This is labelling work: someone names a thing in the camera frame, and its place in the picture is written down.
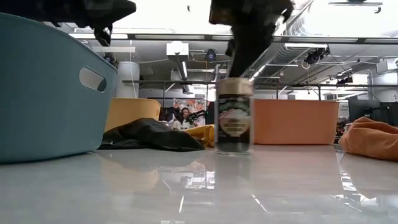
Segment blue-grey plastic bin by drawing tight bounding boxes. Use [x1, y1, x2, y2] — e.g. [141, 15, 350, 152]
[0, 12, 118, 164]

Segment floral poster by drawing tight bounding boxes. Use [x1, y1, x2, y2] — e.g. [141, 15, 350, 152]
[172, 98, 208, 127]

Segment white cylindrical column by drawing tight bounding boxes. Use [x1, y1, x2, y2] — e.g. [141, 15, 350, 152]
[115, 61, 141, 99]

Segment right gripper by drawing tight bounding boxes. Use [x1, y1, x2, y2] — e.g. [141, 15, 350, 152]
[208, 0, 295, 78]

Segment black wide monitor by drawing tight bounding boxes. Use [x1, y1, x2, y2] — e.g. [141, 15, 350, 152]
[348, 98, 398, 127]

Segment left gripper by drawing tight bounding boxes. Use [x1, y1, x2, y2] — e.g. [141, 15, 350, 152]
[55, 0, 137, 47]

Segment orange cloth napkin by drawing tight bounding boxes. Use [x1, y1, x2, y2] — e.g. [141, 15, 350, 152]
[338, 116, 398, 162]

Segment white ceiling box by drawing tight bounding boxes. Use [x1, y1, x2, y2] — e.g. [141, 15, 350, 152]
[166, 41, 190, 62]

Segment black overhead frame bar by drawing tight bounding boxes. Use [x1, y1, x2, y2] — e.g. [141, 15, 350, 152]
[68, 32, 398, 44]

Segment yellow plastic bin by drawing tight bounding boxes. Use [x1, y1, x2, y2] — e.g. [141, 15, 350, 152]
[104, 98, 162, 133]

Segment orange plastic bin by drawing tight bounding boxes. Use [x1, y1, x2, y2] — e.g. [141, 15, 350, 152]
[253, 99, 340, 146]

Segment black metal rack rail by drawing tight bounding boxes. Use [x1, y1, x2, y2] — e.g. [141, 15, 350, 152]
[123, 80, 398, 100]

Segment person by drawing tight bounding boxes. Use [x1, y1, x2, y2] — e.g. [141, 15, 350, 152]
[172, 107, 200, 131]

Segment silver ceiling ducts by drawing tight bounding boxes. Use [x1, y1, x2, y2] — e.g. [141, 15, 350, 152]
[223, 18, 315, 94]

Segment black ceiling camera cluster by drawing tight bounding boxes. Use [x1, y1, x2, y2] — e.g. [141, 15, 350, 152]
[304, 46, 330, 65]

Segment black cloth napkin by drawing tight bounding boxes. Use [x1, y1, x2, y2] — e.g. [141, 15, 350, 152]
[98, 118, 206, 152]

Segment yellow cloth napkin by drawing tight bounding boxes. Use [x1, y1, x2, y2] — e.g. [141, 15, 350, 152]
[185, 124, 216, 148]

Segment tan-lid jar green label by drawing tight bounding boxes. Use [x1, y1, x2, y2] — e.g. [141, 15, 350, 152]
[213, 77, 254, 156]

